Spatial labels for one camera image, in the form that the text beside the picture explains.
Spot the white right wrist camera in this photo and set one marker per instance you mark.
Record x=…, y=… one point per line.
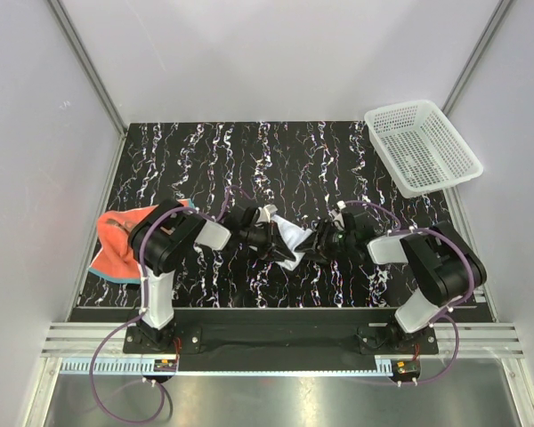
x=337, y=212

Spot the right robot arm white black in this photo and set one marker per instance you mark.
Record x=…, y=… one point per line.
x=445, y=267

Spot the white plastic mesh basket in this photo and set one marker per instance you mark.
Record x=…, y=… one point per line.
x=420, y=148

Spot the orange patterned towel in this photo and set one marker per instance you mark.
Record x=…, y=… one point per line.
x=120, y=244

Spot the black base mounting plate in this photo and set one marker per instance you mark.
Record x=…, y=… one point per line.
x=364, y=331

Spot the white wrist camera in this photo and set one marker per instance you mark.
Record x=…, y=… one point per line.
x=337, y=212
x=266, y=212

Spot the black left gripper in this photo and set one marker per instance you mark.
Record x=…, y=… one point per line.
x=273, y=241

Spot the white terry towel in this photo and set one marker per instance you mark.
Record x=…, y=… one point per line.
x=293, y=235

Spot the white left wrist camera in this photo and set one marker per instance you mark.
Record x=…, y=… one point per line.
x=266, y=212

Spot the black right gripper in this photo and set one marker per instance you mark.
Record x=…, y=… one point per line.
x=311, y=245

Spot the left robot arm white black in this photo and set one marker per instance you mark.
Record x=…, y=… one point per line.
x=156, y=316

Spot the aluminium frame rail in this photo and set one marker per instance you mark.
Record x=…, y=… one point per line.
x=84, y=347

